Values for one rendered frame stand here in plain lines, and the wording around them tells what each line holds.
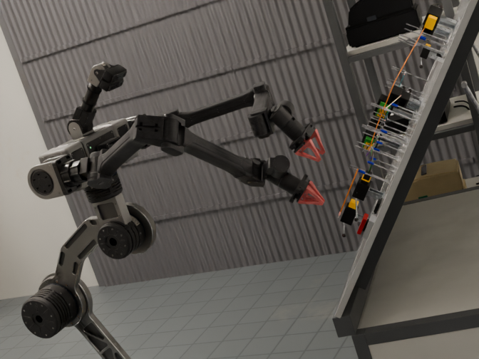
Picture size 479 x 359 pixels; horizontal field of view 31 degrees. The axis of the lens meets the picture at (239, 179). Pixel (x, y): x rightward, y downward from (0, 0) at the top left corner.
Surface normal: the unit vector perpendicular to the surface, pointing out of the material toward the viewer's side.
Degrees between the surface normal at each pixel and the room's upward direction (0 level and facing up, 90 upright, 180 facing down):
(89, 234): 90
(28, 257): 90
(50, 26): 90
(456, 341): 90
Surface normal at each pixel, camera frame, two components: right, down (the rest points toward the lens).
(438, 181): -0.21, 0.29
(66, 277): -0.41, 0.33
